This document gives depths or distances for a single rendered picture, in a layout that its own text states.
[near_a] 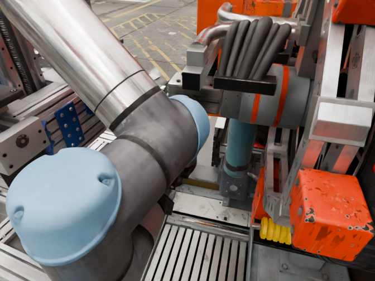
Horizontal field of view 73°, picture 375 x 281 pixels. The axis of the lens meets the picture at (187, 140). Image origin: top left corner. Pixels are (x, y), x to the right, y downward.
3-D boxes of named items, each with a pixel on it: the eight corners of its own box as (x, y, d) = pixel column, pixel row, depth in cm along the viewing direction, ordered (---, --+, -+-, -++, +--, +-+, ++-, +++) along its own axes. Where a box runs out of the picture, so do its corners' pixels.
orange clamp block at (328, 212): (339, 207, 39) (353, 263, 32) (285, 197, 40) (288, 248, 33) (358, 174, 34) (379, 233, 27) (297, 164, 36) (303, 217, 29)
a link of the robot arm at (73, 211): (96, 112, 24) (116, 189, 31) (-34, 192, 16) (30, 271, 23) (164, 137, 21) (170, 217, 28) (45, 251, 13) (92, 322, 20)
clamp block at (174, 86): (218, 116, 43) (221, 87, 40) (168, 108, 45) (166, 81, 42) (222, 101, 47) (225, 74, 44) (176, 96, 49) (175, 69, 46)
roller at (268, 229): (368, 267, 64) (378, 256, 61) (249, 240, 70) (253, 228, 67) (361, 246, 69) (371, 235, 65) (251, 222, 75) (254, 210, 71)
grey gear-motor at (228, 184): (304, 238, 114) (331, 185, 93) (212, 217, 123) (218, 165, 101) (301, 206, 128) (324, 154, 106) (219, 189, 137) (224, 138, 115)
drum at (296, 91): (310, 144, 56) (332, 86, 48) (215, 130, 60) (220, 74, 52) (304, 112, 67) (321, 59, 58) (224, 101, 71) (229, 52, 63)
